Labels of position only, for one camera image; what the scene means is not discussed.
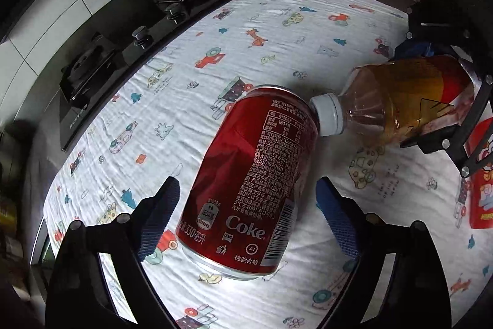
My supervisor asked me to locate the printed blanket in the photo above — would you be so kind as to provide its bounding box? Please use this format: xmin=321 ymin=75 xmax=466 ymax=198
xmin=42 ymin=0 xmax=493 ymax=329

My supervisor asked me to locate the black gas stove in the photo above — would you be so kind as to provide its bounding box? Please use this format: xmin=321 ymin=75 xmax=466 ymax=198
xmin=58 ymin=0 xmax=240 ymax=153

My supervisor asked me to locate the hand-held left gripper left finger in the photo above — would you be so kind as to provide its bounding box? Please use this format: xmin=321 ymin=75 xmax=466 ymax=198
xmin=45 ymin=176 xmax=181 ymax=329

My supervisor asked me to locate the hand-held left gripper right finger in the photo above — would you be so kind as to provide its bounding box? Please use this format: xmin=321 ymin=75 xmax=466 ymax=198
xmin=315 ymin=176 xmax=452 ymax=329

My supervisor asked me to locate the red instant noodle cup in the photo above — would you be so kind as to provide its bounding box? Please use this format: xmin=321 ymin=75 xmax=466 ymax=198
xmin=463 ymin=116 xmax=493 ymax=230

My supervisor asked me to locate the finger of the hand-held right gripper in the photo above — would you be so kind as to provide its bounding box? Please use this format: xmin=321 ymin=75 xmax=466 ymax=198
xmin=393 ymin=0 xmax=485 ymax=64
xmin=400 ymin=73 xmax=493 ymax=176

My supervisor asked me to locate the plastic tea bottle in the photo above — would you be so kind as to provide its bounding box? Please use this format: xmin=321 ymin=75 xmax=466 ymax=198
xmin=310 ymin=55 xmax=475 ymax=149

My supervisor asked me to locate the red soda can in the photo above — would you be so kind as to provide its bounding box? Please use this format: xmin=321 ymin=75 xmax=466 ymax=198
xmin=175 ymin=84 xmax=321 ymax=280

